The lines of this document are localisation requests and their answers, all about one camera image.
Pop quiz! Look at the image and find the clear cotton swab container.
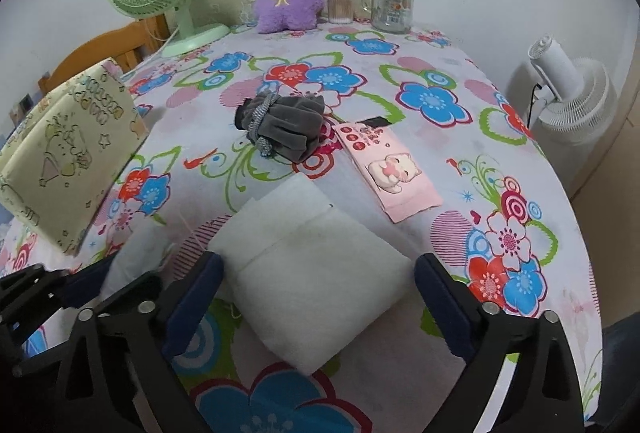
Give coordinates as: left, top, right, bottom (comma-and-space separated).
327, 0, 359, 24

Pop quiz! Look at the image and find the floral tablecloth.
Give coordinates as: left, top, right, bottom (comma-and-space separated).
0, 20, 607, 433

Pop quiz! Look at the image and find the white clip fan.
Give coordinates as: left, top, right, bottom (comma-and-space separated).
527, 34, 619, 150

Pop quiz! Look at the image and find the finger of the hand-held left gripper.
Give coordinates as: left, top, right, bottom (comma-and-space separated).
7, 272, 164, 378
0, 257, 119, 315

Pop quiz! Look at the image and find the wooden bed headboard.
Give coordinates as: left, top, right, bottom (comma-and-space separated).
37, 20, 168, 96

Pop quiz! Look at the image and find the grey drawstring pouch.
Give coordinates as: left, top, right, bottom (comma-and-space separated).
235, 93, 327, 164

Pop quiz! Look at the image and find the black fan cable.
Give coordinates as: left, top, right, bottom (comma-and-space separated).
529, 82, 545, 126

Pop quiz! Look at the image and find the pink cat tissue packet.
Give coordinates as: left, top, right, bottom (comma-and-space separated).
332, 115, 444, 225

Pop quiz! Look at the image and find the yellow printed storage box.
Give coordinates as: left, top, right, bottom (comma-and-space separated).
0, 58, 150, 257

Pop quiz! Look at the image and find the white fan cable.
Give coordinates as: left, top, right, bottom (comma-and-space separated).
145, 15, 181, 58

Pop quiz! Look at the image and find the white soft pad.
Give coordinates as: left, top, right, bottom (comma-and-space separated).
106, 223, 173, 288

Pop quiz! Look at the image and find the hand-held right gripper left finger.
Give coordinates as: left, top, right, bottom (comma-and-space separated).
55, 252, 225, 433

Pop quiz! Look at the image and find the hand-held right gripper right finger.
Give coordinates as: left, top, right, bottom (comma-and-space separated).
414, 252, 586, 433

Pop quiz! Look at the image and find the white cotton towel pack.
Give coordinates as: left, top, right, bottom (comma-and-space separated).
206, 174, 414, 375

